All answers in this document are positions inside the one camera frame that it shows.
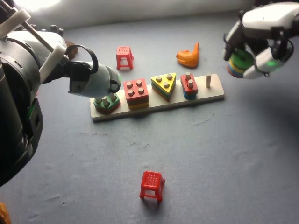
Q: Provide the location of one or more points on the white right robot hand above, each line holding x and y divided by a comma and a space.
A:
268, 21

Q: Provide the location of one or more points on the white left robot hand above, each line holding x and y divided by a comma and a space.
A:
98, 79

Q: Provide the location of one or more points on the green ring block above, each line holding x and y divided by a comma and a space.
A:
239, 61

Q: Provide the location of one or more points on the green-topped block stack with pegs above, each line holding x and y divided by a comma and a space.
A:
106, 106

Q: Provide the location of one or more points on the red-topped square block stack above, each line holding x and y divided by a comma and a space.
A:
135, 93

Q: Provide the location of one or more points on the yellow-topped triangle block stack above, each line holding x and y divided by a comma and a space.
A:
163, 87

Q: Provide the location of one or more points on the red-topped oblong block stack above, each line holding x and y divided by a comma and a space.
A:
189, 89

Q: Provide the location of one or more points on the wooden shape sorter board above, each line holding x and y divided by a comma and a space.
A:
210, 93

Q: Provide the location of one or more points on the red toy stool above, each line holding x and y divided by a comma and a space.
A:
123, 51
151, 180

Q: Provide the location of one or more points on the brown toy food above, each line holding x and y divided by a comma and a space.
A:
71, 50

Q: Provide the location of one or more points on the white backdrop cloth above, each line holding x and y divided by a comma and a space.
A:
140, 9

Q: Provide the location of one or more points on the orange toy chicken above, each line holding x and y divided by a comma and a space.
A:
187, 58

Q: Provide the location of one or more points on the grey table cloth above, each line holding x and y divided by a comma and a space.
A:
210, 151

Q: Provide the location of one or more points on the orange toy bread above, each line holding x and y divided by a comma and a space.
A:
3, 214

